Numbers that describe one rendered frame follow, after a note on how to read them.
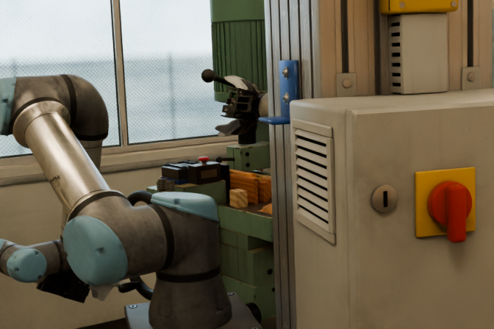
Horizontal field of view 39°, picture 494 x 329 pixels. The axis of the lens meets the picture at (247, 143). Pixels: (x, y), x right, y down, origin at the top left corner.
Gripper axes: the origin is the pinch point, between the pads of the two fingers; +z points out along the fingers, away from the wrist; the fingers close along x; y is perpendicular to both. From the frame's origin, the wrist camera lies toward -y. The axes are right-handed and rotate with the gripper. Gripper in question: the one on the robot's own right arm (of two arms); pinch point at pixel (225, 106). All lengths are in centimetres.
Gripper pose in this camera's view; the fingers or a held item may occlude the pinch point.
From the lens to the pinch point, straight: 178.4
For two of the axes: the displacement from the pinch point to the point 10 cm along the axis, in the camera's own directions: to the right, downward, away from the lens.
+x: -1.9, 9.8, -0.4
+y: -7.7, -1.7, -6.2
